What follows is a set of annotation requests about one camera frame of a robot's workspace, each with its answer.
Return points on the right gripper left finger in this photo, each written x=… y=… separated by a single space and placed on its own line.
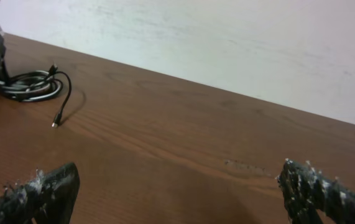
x=47 y=198

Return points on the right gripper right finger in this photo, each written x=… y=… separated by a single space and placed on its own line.
x=306 y=191

